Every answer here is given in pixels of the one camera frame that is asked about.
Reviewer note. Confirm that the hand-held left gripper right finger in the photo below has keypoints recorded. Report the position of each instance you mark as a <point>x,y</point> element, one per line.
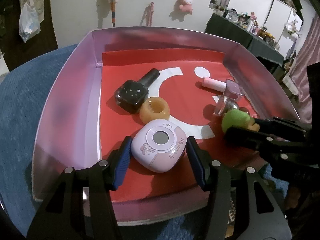
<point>197,162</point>

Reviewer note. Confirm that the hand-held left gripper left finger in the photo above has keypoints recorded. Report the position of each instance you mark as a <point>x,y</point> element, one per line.
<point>122,160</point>

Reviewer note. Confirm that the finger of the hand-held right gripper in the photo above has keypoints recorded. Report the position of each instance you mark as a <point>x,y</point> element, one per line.
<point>280,127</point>
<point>250,138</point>

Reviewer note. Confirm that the green and yellow toy figure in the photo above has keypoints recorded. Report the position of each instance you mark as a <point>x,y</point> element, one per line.
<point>235,118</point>

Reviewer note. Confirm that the pink rounded mirror case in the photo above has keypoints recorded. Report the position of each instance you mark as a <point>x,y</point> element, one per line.
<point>150,157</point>

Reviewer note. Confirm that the pink nail polish bottle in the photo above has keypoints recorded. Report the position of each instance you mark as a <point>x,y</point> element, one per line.
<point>215,83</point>

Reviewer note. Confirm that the dark star-print polish bottle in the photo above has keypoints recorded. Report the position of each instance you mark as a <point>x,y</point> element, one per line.
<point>130,95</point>

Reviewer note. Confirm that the pink cardboard box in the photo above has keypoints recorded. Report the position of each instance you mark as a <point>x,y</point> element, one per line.
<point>62,105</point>

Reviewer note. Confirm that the red paper sheet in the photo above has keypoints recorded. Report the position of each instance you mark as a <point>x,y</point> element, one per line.
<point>180,97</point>

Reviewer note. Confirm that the pink curtain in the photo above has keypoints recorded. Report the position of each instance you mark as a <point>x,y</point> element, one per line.
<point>307,55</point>

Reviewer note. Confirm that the white plush toy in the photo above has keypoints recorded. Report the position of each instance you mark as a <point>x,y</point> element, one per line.
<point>292,28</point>

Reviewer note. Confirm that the white cabinet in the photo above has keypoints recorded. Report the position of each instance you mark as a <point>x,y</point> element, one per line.
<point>280,22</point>

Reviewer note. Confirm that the row of cosmetic bottles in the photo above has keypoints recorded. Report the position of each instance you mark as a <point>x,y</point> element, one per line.
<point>252,25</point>

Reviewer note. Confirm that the side table with dark cloth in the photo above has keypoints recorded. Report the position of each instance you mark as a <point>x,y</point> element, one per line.
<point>225,30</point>

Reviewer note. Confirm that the blue textured mat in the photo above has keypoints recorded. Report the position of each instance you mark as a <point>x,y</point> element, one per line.
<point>20,105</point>

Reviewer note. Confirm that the dark brown door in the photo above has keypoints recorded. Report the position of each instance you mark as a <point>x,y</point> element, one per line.
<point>48,30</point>

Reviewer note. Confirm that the pink horned plush toy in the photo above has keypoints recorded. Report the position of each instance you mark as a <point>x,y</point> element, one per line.
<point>185,3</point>

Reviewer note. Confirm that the pink tongs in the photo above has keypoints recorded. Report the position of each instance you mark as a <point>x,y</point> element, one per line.
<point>150,12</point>

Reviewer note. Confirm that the orange and grey pole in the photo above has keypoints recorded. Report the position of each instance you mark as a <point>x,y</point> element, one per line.
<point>114,5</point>

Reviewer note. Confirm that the clear plastic bag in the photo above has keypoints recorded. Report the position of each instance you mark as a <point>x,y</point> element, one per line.
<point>28,25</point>

